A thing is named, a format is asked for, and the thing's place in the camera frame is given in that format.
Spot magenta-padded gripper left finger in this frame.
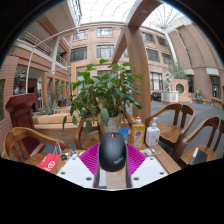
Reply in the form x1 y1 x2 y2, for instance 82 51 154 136
55 143 102 190

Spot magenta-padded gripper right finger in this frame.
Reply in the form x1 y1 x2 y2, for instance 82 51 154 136
125 143 169 190

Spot black computer mouse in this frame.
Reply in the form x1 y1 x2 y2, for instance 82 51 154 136
98 132 128 173

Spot red paper bag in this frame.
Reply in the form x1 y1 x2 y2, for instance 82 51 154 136
35 142 63 173

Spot white pump bottle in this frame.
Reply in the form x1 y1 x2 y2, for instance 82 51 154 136
145 117 161 148

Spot yellow liquid bottle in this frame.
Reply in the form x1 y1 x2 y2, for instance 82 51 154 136
131 116 146 150

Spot wooden armchair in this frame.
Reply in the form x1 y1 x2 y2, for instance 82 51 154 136
1 126 69 164
176 116 224 168
144 102 197 161
74 116 103 150

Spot blue tube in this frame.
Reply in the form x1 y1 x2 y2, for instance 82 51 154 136
118 126 130 144

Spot black notebook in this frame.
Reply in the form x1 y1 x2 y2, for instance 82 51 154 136
188 147 209 166

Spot agave plant in wooden planter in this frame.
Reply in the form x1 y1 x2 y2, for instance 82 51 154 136
33 98 75 125

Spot dark red wooden lectern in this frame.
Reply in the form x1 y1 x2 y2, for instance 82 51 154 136
5 92 46 158

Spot green plant in white pot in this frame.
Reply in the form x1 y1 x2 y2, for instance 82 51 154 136
62 58 144 136

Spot potted yellow flowers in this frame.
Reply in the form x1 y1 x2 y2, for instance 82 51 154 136
194 88 204 104

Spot dark bust statue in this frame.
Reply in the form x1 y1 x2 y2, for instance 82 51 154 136
13 71 28 96

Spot white sculpture on pedestal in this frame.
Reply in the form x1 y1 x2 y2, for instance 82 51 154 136
160 71 180 104

